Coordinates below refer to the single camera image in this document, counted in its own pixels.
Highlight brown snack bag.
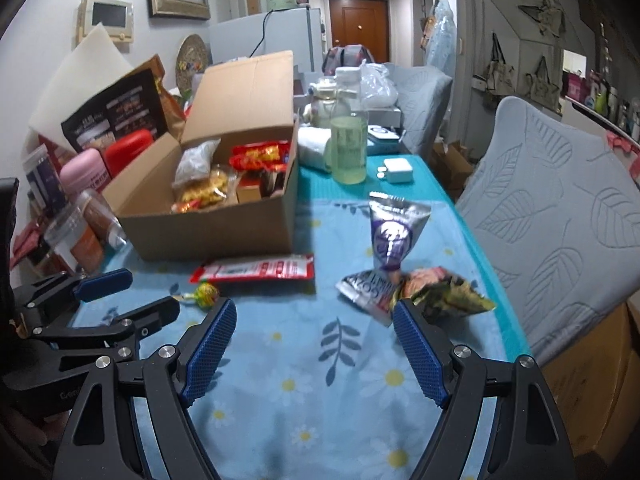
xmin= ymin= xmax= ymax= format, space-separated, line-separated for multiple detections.
xmin=131 ymin=54 xmax=187 ymax=136

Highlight gold green snack packet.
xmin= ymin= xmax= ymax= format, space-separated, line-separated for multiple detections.
xmin=400 ymin=266 xmax=497 ymax=318

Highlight hanging blue plastic bag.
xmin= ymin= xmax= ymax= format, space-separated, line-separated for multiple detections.
xmin=422 ymin=0 xmax=458 ymax=66

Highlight white foam board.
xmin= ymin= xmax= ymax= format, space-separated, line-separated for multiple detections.
xmin=27 ymin=22 xmax=136 ymax=136

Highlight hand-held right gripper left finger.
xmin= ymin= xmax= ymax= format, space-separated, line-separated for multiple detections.
xmin=52 ymin=297 xmax=238 ymax=480

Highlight grey quilted chair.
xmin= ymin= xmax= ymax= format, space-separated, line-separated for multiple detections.
xmin=382 ymin=62 xmax=453 ymax=153
xmin=456 ymin=96 xmax=640 ymax=363

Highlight dark jar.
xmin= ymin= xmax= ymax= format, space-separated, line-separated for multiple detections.
xmin=24 ymin=145 xmax=66 ymax=216

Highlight large red snack packet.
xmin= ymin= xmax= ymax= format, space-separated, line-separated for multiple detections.
xmin=229 ymin=141 xmax=292 ymax=171

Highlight wall intercom monitor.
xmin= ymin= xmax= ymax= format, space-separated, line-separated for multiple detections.
xmin=76 ymin=0 xmax=135 ymax=46

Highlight clear cup brown contents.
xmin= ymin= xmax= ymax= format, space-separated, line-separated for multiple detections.
xmin=75 ymin=189 xmax=128 ymax=251

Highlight red flat packet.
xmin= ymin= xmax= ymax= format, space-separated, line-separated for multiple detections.
xmin=9 ymin=220 xmax=43 ymax=268

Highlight yellow green lollipop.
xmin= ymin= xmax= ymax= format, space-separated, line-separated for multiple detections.
xmin=179 ymin=282 xmax=218 ymax=309

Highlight clear jar orange contents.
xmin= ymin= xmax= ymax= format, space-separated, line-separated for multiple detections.
xmin=44 ymin=205 xmax=106 ymax=273

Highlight hanging canvas bag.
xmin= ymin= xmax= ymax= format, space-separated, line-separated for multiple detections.
xmin=525 ymin=57 xmax=563 ymax=111
xmin=480 ymin=35 xmax=516 ymax=96

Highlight small gold box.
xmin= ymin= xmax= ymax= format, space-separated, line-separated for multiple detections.
xmin=236 ymin=172 xmax=266 ymax=204

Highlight brown cardboard box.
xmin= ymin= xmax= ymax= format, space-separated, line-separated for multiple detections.
xmin=101 ymin=50 xmax=300 ymax=262

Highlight white refrigerator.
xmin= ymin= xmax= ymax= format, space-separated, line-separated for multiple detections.
xmin=207 ymin=7 xmax=323 ymax=73

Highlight red plastic container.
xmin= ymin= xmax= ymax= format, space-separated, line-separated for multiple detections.
xmin=102 ymin=129 xmax=153 ymax=178

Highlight clear plastic bag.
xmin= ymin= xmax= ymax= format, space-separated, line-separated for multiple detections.
xmin=359 ymin=60 xmax=400 ymax=108

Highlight grey red backpack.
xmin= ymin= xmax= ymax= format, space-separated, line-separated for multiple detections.
xmin=321 ymin=44 xmax=378 ymax=78

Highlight clear bottle yellow liquid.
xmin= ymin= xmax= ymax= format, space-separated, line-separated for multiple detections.
xmin=327 ymin=66 xmax=370 ymax=186

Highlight white charger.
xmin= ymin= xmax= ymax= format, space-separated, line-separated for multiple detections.
xmin=376 ymin=157 xmax=413 ymax=182

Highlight yellow waffle packet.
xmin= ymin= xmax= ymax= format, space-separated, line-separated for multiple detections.
xmin=172 ymin=167 xmax=238 ymax=211

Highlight pink jar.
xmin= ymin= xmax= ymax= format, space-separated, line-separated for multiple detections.
xmin=60 ymin=149 xmax=108 ymax=198

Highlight small cardboard floor box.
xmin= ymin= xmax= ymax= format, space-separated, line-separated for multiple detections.
xmin=432 ymin=141 xmax=476 ymax=201

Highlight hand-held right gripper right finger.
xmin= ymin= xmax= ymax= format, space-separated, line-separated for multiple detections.
xmin=391 ymin=299 xmax=578 ymax=480

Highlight purple silver pouch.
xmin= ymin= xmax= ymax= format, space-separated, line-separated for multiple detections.
xmin=369 ymin=192 xmax=432 ymax=271

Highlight long red white packet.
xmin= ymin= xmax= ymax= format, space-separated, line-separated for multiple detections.
xmin=190 ymin=254 xmax=316 ymax=283

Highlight black snack bag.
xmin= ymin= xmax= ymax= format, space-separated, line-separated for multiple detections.
xmin=61 ymin=69 xmax=170 ymax=153

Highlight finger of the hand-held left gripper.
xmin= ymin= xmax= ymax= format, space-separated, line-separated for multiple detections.
xmin=20 ymin=296 xmax=181 ymax=361
xmin=10 ymin=268 xmax=133 ymax=331

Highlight white purple packet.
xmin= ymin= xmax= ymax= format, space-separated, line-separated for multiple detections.
xmin=336 ymin=269 xmax=403 ymax=328

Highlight brown wooden door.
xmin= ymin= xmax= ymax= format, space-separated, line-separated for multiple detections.
xmin=328 ymin=0 xmax=390 ymax=63

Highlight blue floral tablecloth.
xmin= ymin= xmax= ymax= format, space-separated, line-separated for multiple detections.
xmin=65 ymin=157 xmax=531 ymax=480

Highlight round woven plate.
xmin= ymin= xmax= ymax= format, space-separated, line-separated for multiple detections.
xmin=176 ymin=34 xmax=208 ymax=92

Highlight large cardboard floor box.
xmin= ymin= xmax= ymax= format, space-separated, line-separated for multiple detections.
xmin=542 ymin=305 xmax=633 ymax=461

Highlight black kettle cable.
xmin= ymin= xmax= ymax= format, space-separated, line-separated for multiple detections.
xmin=250 ymin=10 xmax=273 ymax=58

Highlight grey white snack bag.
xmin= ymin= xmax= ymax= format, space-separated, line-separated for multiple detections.
xmin=172 ymin=139 xmax=221 ymax=188

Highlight white ceramic teapot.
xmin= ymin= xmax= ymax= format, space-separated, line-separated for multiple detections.
xmin=306 ymin=77 xmax=346 ymax=126

